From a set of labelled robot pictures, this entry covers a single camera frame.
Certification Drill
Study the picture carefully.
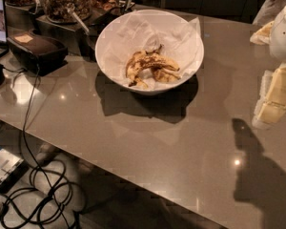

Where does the person in light trousers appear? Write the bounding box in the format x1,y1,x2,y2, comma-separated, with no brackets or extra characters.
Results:
253,0,286,26

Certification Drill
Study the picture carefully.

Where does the white paper napkin liner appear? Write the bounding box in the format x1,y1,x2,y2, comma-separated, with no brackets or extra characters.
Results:
102,10,202,90

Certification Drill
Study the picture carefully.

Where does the black serving tray stand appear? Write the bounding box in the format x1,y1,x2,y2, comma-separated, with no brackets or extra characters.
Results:
4,2,136,62

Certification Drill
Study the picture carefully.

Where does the glass jar of nuts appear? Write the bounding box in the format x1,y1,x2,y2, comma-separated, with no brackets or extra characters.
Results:
40,0,92,24

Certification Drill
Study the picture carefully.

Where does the black box with label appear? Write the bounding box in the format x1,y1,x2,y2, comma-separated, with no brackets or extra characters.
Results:
8,31,69,76

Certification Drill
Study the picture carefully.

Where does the white ceramic bowl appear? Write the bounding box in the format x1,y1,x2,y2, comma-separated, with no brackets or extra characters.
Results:
94,9,205,96

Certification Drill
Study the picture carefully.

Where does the black cable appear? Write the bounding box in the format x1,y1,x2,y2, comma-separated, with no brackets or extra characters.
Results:
0,68,84,229

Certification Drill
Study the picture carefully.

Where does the grey device on floor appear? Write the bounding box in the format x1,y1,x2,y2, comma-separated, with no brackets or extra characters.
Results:
0,149,24,189

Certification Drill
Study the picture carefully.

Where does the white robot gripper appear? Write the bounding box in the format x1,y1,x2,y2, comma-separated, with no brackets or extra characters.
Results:
250,6,286,129

